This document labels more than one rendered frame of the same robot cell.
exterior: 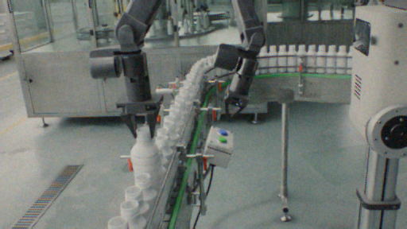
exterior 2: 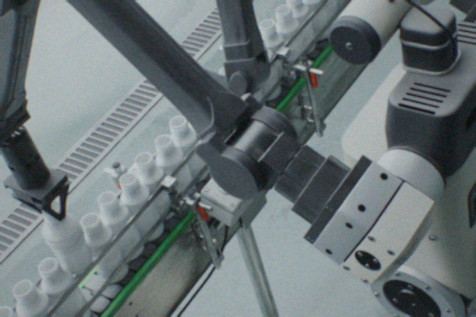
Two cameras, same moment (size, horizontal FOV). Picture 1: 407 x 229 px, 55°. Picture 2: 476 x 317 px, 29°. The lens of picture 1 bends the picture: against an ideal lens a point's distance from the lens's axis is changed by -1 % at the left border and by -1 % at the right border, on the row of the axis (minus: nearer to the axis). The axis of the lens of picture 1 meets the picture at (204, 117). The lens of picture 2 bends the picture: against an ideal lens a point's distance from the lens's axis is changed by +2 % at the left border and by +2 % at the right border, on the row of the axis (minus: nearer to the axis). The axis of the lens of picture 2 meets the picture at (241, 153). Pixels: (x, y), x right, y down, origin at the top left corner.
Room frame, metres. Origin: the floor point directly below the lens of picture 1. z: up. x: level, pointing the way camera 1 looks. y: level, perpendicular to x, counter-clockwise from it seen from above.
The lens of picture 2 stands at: (0.17, -0.91, 2.36)
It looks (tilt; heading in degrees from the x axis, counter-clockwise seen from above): 42 degrees down; 39
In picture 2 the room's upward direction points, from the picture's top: 17 degrees counter-clockwise
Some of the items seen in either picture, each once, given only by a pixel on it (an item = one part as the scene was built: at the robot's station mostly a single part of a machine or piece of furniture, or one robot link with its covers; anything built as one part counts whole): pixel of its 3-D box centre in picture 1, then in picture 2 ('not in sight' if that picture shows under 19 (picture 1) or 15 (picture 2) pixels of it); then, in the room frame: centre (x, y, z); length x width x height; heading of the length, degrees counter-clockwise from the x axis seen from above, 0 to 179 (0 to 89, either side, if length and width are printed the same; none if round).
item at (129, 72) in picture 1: (132, 64); (13, 145); (0.88, 0.16, 1.42); 0.07 x 0.06 x 0.07; 85
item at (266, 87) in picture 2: (185, 110); (263, 67); (1.53, 0.08, 1.08); 0.06 x 0.06 x 0.17
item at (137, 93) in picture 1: (138, 91); (30, 170); (0.88, 0.15, 1.36); 0.10 x 0.07 x 0.07; 84
